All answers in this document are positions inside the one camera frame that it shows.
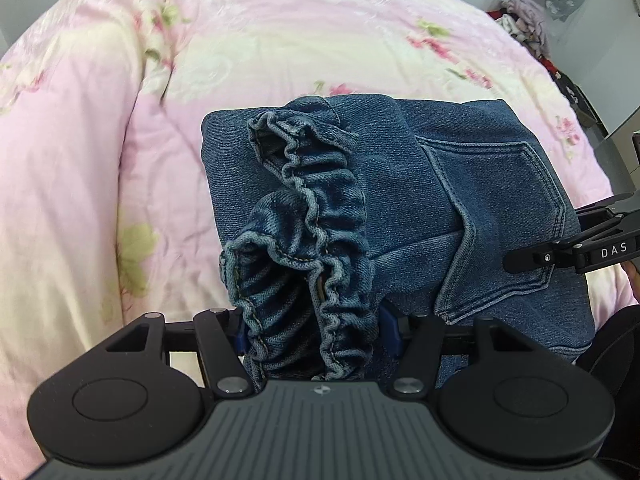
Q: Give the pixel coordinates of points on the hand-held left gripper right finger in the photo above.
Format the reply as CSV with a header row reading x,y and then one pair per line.
x,y
389,327

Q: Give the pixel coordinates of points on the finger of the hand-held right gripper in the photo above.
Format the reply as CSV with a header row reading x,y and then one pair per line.
x,y
605,202
535,257

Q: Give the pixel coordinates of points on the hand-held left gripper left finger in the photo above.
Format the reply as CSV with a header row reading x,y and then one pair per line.
x,y
240,342

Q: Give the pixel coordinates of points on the blue denim pants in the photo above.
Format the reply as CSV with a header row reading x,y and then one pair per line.
x,y
450,200

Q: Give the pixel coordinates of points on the person's right hand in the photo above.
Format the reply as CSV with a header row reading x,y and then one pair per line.
x,y
634,282

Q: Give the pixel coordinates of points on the dark cloth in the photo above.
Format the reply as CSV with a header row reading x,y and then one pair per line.
x,y
615,350

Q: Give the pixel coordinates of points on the pile of clothes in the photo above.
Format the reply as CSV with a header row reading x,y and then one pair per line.
x,y
522,22

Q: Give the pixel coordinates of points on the pink floral blanket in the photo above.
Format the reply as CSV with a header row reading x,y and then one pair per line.
x,y
100,160

